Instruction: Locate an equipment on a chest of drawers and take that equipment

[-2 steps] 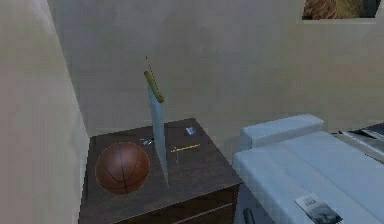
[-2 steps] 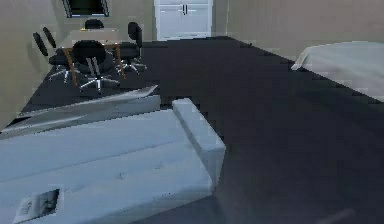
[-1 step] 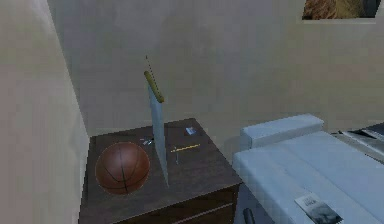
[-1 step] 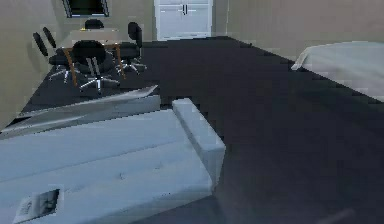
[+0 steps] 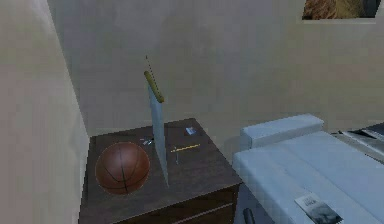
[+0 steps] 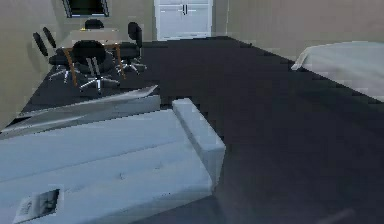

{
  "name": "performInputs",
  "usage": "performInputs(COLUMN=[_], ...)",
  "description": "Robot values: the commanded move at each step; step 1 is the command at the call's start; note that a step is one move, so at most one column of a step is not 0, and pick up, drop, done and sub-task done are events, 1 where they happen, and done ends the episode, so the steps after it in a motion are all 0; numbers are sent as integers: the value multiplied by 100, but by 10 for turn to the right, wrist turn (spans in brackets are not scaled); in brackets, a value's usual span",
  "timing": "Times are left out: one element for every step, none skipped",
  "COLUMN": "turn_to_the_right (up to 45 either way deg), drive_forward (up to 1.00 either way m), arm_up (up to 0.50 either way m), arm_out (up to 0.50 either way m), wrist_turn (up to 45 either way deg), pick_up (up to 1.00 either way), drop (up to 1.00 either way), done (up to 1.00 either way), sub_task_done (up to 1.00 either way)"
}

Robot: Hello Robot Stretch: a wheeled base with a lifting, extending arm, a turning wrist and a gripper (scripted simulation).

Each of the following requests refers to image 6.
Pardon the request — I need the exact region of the white double room door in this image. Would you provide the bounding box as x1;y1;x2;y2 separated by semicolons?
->
153;0;214;42

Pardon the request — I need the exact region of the pale blue sofa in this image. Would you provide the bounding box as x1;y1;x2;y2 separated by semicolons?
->
0;97;227;224

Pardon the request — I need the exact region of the grey flat side table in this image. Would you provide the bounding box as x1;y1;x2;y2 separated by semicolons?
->
0;84;162;140

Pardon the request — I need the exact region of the beige table with wooden legs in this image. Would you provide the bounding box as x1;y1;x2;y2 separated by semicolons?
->
59;28;127;88

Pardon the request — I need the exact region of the bed with pale grey cover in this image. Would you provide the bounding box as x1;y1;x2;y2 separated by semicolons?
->
291;41;384;103

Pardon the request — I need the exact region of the grey printed paper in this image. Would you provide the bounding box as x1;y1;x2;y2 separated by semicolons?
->
12;188;62;224

